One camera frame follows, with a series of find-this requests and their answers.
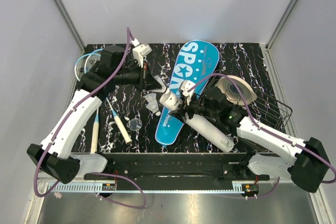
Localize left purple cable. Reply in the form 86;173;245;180
34;27;147;209

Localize white shuttlecock tube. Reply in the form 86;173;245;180
155;89;234;153

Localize blue racket cover bag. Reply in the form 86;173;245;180
154;39;220;146

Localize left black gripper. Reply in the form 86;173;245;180
113;60;162;92

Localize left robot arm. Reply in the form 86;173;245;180
27;44;161;184

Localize purple cable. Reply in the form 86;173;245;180
34;27;147;209
187;73;336;199

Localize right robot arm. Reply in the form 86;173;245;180
160;87;335;193

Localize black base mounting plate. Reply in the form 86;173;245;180
83;152;271;190

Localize clear plastic tube lid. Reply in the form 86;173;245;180
127;118;142;131

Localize black wire dish rack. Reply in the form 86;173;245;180
205;70;292;153

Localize white shuttlecock of pair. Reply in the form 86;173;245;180
144;93;157;105
145;104;161;116

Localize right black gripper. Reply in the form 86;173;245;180
169;92;218;124

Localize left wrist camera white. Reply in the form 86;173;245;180
132;44;152;61

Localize blue badminton racket front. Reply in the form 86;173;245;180
84;49;133;145

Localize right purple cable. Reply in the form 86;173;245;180
187;73;336;199

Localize white plastic shuttlecock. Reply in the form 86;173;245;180
152;75;167;93

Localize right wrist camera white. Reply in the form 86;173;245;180
179;80;195;97

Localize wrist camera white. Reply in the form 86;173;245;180
179;80;195;97
132;44;152;61

